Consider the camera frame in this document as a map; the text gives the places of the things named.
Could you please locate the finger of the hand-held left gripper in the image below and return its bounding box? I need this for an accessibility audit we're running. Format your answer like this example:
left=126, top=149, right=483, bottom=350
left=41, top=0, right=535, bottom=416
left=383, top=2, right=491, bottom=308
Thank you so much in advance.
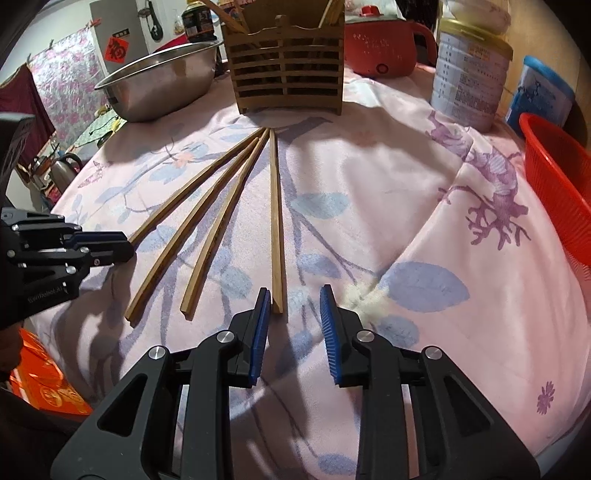
left=0, top=208, right=130, bottom=252
left=4, top=242, right=136, bottom=283

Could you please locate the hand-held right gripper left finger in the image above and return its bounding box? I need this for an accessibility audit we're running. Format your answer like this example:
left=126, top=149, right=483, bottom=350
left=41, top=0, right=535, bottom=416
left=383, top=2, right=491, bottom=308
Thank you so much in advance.
left=52, top=287, right=273, bottom=480

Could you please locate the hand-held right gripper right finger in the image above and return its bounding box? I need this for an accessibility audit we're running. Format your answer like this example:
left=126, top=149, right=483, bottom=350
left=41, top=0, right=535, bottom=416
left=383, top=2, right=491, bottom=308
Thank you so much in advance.
left=320, top=284, right=542, bottom=480

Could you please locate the wooden chopstick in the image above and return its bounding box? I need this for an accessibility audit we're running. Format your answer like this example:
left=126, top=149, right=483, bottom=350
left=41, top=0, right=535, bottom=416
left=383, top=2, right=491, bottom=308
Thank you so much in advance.
left=124, top=137, right=262, bottom=328
left=180, top=128, right=271, bottom=320
left=320, top=0, right=345, bottom=27
left=269, top=129, right=284, bottom=315
left=127, top=128, right=265, bottom=245
left=203, top=0, right=250, bottom=34

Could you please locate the wooden slatted chopstick holder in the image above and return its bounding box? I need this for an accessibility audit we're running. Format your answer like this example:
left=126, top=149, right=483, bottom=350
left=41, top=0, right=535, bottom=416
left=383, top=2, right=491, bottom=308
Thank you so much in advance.
left=221, top=0, right=346, bottom=116

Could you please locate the steel kettle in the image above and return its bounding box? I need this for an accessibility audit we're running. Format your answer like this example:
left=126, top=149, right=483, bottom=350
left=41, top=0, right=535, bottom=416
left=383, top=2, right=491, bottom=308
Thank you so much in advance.
left=50, top=152, right=86, bottom=195

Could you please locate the orange box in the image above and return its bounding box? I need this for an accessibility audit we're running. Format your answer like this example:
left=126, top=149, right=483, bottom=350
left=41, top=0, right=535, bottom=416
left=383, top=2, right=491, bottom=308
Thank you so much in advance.
left=9, top=325, right=93, bottom=416

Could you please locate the green patterned table cover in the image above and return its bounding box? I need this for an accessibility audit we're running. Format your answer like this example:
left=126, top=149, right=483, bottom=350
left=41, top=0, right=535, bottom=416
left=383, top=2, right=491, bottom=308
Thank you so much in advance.
left=69, top=104, right=127, bottom=153

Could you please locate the pink floral tablecloth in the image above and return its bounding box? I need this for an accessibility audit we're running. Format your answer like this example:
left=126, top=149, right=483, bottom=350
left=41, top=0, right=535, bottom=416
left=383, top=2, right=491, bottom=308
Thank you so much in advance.
left=44, top=60, right=591, bottom=480

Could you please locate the pink floral curtain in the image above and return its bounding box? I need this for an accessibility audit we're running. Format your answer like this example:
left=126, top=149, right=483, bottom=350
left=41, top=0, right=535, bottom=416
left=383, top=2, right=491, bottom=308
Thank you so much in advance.
left=28, top=27, right=109, bottom=144

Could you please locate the dark red hanging cloth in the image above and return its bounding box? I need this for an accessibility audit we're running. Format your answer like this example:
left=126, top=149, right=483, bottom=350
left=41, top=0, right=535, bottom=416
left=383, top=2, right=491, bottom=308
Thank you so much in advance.
left=0, top=65, right=56, bottom=167

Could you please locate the stainless steel bowl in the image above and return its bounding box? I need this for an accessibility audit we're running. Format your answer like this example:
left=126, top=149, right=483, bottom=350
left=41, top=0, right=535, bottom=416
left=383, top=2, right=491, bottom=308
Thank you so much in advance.
left=93, top=39, right=223, bottom=123

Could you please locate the red paper door sign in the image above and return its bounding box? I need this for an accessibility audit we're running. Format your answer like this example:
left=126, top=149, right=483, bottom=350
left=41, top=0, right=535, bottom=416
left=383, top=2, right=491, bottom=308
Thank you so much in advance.
left=104, top=36, right=127, bottom=64

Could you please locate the grey door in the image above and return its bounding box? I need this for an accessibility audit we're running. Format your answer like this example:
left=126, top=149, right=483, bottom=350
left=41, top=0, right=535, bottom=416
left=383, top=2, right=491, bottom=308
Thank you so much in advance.
left=89, top=0, right=153, bottom=75

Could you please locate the dark soy sauce bottle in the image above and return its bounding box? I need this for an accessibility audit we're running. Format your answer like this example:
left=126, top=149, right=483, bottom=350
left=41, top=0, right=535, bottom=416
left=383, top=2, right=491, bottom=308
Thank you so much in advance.
left=181, top=0, right=214, bottom=44

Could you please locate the red plastic basket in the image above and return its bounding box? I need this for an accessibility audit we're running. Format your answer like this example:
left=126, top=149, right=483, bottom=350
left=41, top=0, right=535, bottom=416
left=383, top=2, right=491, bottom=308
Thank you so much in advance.
left=518, top=112, right=591, bottom=268

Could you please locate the milk powder tin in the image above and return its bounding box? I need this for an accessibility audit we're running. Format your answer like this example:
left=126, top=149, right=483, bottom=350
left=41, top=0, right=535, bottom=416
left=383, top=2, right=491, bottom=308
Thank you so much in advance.
left=430, top=16, right=514, bottom=134

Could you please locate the red electric pot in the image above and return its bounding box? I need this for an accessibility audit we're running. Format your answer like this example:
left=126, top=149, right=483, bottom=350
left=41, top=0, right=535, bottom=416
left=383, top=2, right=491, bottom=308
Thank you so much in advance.
left=344, top=4, right=438, bottom=78

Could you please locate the blue packet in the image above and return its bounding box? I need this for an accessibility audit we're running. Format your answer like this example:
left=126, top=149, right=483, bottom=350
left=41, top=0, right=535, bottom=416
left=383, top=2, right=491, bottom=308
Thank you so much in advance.
left=505, top=55, right=576, bottom=134

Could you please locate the round wooden board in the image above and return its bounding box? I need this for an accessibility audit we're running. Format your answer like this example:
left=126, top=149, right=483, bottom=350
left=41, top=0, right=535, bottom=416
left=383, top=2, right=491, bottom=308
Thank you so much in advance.
left=489, top=0, right=591, bottom=148

